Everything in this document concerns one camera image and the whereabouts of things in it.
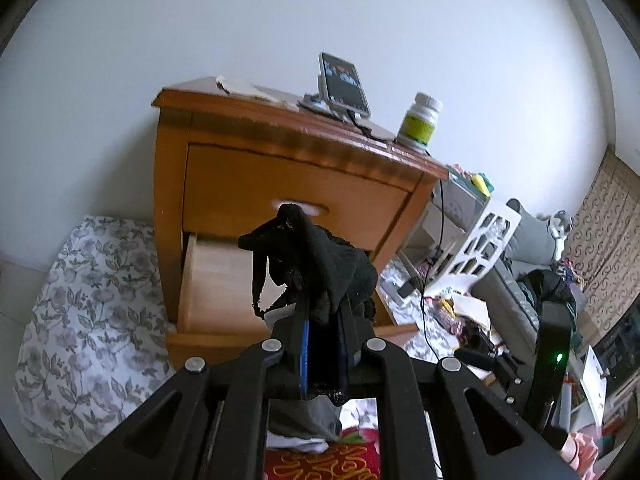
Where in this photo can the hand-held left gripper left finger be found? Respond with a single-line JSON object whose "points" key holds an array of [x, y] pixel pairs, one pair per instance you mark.
{"points": [[303, 360]]}

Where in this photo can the grey floral bedsheet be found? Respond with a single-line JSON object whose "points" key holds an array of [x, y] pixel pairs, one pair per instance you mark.
{"points": [[90, 310]]}

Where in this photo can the closed wooden drawer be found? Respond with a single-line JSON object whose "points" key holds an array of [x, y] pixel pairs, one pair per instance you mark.
{"points": [[225, 190]]}

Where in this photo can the black power adapter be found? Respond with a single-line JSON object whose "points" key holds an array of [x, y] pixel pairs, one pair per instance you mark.
{"points": [[407, 288]]}

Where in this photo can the smartphone on stand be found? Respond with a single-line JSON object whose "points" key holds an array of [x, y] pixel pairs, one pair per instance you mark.
{"points": [[342, 82]]}

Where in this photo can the patterned beige curtain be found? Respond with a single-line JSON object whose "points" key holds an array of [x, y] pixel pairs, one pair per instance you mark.
{"points": [[610, 235]]}

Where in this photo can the white pill bottle green label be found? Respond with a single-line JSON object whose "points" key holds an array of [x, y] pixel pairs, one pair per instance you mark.
{"points": [[419, 122]]}

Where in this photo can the crumpled paper sheet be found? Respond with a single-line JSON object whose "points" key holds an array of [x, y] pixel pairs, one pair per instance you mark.
{"points": [[250, 89]]}

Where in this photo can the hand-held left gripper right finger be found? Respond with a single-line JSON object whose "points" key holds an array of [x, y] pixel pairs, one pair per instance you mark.
{"points": [[344, 355]]}

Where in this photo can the grey cloth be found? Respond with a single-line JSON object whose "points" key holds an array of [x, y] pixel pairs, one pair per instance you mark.
{"points": [[530, 235]]}

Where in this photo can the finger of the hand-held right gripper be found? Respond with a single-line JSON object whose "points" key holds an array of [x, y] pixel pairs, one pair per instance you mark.
{"points": [[477, 358]]}

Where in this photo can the white cutout storage rack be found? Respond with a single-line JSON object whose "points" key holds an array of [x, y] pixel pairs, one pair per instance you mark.
{"points": [[480, 245]]}

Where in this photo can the wooden nightstand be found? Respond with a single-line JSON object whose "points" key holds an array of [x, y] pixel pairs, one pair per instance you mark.
{"points": [[170, 185]]}

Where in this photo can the grey underwear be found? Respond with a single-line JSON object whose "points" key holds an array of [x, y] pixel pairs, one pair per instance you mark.
{"points": [[300, 420]]}

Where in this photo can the black lace underwear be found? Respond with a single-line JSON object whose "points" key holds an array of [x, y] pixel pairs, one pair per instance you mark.
{"points": [[325, 260]]}

